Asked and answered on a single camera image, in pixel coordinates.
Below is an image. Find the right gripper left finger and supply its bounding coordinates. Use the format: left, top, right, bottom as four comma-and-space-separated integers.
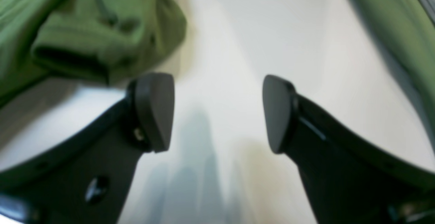
0, 73, 175, 224

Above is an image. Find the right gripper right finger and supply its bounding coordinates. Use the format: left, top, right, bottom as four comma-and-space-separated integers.
262, 75, 435, 224

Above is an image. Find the green t-shirt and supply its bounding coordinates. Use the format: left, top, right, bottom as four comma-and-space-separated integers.
1, 0, 187, 106

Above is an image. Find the green cloth at left edge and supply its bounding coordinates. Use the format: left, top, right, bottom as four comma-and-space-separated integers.
352, 0, 434, 131

